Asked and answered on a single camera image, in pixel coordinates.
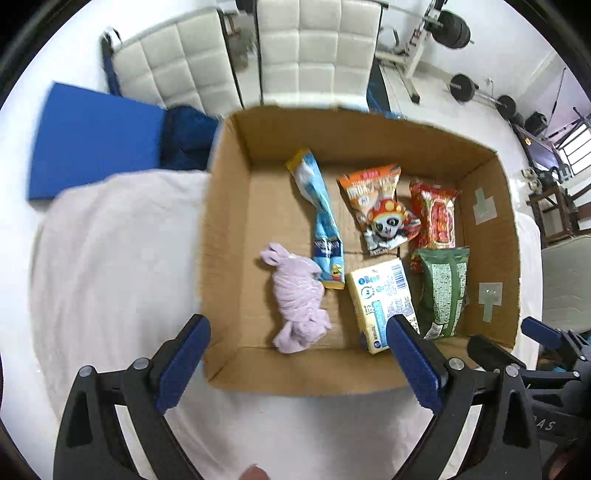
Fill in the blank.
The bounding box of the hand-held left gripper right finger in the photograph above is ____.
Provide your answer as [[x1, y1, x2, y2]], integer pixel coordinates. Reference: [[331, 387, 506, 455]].
[[386, 314, 542, 480]]

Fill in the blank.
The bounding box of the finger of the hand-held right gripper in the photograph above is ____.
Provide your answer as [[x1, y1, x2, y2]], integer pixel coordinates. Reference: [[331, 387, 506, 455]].
[[521, 316, 591, 371], [466, 335, 528, 371]]

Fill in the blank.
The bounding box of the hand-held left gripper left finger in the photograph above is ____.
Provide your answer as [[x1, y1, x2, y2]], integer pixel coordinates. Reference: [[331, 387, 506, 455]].
[[53, 314, 212, 480]]

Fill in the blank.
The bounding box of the small yellow blue box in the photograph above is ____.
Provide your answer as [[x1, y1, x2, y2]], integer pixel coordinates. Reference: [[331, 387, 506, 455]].
[[345, 257, 422, 355]]

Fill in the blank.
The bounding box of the green snack packet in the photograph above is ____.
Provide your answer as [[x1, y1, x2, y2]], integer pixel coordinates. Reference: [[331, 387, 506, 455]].
[[411, 246, 472, 342]]

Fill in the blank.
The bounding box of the purple knotted cloth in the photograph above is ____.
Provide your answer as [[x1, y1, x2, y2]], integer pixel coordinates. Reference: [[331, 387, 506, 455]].
[[259, 242, 334, 355]]

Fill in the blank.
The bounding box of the red snack packet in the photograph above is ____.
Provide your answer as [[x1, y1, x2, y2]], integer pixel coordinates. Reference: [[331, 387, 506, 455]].
[[409, 179, 462, 273]]

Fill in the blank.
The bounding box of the cardboard box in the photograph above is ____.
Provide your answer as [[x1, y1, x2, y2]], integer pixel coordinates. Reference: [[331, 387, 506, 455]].
[[198, 105, 522, 398]]

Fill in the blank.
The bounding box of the long blue snack packet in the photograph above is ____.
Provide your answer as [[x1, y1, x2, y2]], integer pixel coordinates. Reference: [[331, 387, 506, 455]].
[[285, 148, 346, 291]]

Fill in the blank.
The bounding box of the orange panda snack packet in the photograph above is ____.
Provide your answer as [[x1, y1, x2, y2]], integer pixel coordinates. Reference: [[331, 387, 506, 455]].
[[336, 163, 421, 257]]

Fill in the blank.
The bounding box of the beige plastic chair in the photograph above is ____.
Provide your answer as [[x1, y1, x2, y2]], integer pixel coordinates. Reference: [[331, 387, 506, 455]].
[[540, 235, 591, 335]]

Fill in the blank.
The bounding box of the dark wooden chair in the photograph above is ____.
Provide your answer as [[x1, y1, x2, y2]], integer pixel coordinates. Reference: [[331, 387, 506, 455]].
[[526, 182, 591, 250]]

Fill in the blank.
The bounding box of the dark exercise machine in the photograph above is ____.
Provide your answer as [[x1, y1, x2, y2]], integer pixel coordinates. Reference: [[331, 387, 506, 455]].
[[510, 106, 591, 185]]

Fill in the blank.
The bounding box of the window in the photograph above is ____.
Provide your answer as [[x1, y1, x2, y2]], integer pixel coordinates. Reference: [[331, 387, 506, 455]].
[[556, 122, 591, 178]]

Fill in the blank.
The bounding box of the black speaker box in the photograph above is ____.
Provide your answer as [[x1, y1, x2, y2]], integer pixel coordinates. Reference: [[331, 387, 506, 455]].
[[525, 111, 550, 137]]

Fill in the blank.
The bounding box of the dark blue jacket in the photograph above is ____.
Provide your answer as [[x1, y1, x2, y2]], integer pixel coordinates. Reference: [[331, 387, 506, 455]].
[[159, 105, 222, 172]]

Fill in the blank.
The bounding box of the thin black pole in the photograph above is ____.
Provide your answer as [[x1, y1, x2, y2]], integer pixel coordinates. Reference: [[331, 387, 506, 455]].
[[547, 67, 568, 139]]

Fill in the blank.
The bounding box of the blue foam mat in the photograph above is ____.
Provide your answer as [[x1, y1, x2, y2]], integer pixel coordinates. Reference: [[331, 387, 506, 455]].
[[27, 82, 168, 203]]

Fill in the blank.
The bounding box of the short barbell with black plates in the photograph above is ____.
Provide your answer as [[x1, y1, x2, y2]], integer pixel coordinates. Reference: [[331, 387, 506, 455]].
[[449, 73, 519, 121]]

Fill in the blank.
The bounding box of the dark weight bench pad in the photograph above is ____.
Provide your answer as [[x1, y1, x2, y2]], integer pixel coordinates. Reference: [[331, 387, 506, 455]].
[[366, 62, 402, 118]]

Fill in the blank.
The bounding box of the white quilted chair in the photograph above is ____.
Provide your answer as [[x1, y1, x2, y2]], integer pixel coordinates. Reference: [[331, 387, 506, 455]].
[[255, 0, 384, 112], [111, 7, 243, 121]]

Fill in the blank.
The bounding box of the dark upright bar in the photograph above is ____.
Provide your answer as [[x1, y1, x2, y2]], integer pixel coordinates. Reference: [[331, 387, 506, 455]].
[[100, 28, 122, 97]]

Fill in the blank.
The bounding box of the white weight bench rack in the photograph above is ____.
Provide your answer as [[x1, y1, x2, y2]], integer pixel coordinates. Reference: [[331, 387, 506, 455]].
[[376, 0, 446, 104]]

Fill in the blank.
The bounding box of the long barbell with black plates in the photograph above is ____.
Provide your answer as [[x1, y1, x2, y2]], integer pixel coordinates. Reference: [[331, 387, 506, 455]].
[[379, 0, 475, 51]]

